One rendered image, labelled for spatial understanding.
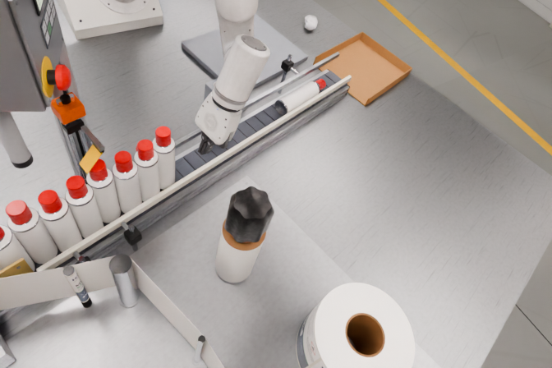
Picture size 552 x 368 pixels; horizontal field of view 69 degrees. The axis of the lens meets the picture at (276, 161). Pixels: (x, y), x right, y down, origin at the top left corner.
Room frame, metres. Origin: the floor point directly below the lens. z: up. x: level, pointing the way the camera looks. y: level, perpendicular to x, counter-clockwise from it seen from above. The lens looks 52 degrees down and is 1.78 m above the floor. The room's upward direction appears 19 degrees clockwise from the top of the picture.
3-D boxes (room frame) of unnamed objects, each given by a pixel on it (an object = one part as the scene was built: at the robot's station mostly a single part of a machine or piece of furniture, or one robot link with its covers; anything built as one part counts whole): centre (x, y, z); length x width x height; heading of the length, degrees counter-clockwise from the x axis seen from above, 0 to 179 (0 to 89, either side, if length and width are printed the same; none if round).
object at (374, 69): (1.31, -0.20, 0.85); 0.30 x 0.26 x 0.04; 150
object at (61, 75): (0.37, 0.34, 1.32); 0.04 x 0.03 x 0.04; 25
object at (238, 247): (0.37, 0.01, 1.03); 0.09 x 0.09 x 0.30
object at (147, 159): (0.47, 0.27, 0.98); 0.05 x 0.05 x 0.20
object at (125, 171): (0.43, 0.30, 0.98); 0.05 x 0.05 x 0.20
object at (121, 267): (0.23, 0.20, 0.97); 0.05 x 0.05 x 0.19
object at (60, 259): (0.67, 0.12, 0.90); 1.07 x 0.01 x 0.02; 150
